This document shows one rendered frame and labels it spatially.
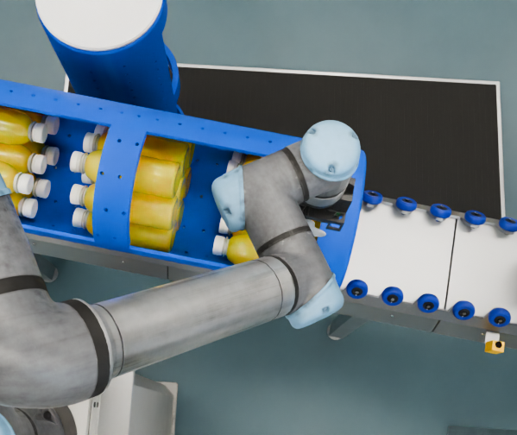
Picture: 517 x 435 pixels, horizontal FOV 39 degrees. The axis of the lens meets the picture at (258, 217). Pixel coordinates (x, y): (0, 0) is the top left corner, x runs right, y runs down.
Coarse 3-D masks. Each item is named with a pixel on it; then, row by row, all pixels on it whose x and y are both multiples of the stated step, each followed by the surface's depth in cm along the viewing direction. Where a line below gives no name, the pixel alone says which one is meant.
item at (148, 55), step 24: (72, 48) 159; (120, 48) 159; (144, 48) 164; (168, 48) 204; (72, 72) 174; (96, 72) 168; (120, 72) 169; (144, 72) 174; (168, 72) 187; (96, 96) 182; (120, 96) 180; (144, 96) 185; (168, 96) 196
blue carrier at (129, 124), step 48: (0, 96) 135; (48, 96) 137; (48, 144) 158; (240, 144) 134; (288, 144) 136; (96, 192) 131; (192, 192) 158; (96, 240) 138; (192, 240) 154; (336, 240) 130
